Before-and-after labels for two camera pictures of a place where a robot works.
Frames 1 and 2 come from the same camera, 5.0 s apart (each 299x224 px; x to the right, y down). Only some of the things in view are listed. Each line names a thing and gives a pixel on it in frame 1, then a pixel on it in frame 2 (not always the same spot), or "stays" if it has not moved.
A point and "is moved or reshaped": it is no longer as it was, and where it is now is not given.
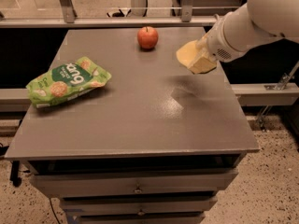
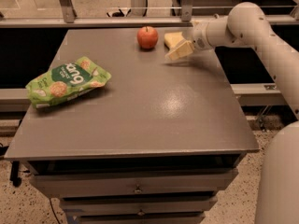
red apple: [148, 36] stays
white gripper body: [218, 45] → [199, 39]
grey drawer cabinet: [155, 145] stays
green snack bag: [66, 79] stays
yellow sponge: [187, 52] is moved or reshaped
